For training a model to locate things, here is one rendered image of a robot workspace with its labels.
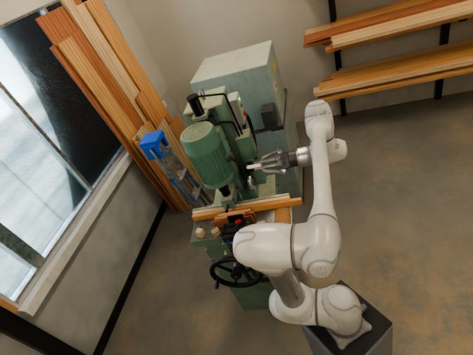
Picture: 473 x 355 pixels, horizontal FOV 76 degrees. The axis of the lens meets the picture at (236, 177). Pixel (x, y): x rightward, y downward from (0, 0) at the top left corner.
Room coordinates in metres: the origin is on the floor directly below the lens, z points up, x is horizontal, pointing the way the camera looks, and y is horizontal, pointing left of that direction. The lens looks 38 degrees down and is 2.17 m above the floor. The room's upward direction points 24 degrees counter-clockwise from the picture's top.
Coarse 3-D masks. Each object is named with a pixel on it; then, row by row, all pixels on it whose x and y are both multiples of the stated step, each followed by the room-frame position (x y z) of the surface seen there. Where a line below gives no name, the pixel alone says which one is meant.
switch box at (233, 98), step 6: (228, 96) 1.56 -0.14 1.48; (234, 96) 1.53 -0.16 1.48; (234, 102) 1.49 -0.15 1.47; (240, 102) 1.54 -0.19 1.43; (234, 108) 1.50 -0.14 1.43; (240, 108) 1.50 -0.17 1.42; (234, 114) 1.50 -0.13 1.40; (240, 114) 1.49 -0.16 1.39; (234, 120) 1.51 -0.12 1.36; (240, 120) 1.50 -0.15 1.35
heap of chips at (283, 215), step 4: (280, 208) 1.16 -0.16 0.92; (284, 208) 1.15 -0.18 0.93; (288, 208) 1.16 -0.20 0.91; (276, 212) 1.15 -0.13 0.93; (280, 212) 1.13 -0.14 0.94; (284, 212) 1.12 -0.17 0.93; (288, 212) 1.12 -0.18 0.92; (276, 216) 1.12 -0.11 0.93; (280, 216) 1.10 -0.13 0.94; (284, 216) 1.09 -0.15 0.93; (288, 216) 1.09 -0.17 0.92; (276, 220) 1.10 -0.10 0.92; (280, 220) 1.08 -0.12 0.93; (284, 220) 1.07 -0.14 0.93; (288, 220) 1.07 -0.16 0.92
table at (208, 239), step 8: (256, 216) 1.21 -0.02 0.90; (264, 216) 1.18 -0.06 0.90; (272, 216) 1.16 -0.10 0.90; (200, 224) 1.33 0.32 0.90; (208, 224) 1.30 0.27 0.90; (208, 232) 1.24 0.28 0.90; (192, 240) 1.23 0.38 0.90; (200, 240) 1.21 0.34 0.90; (208, 240) 1.19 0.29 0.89; (216, 240) 1.18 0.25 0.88
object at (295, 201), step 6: (300, 198) 1.16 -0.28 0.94; (258, 204) 1.25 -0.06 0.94; (264, 204) 1.23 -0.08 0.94; (270, 204) 1.21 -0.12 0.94; (276, 204) 1.20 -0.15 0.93; (282, 204) 1.19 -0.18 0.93; (288, 204) 1.18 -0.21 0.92; (294, 204) 1.16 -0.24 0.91; (300, 204) 1.15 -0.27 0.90; (222, 210) 1.33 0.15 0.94; (258, 210) 1.24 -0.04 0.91; (264, 210) 1.23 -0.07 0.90; (192, 216) 1.38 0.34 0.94; (198, 216) 1.36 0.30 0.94; (204, 216) 1.35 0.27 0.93; (210, 216) 1.34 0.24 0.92
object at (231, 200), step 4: (228, 184) 1.37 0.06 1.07; (232, 184) 1.35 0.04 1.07; (232, 188) 1.32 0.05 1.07; (232, 192) 1.29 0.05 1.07; (236, 192) 1.34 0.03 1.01; (228, 196) 1.27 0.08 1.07; (232, 196) 1.26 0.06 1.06; (236, 196) 1.32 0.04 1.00; (220, 200) 1.27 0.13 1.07; (224, 200) 1.25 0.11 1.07; (228, 200) 1.24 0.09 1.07; (232, 200) 1.24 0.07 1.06; (224, 204) 1.25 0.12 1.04; (232, 204) 1.24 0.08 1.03; (224, 208) 1.26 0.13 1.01; (228, 208) 1.25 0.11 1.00
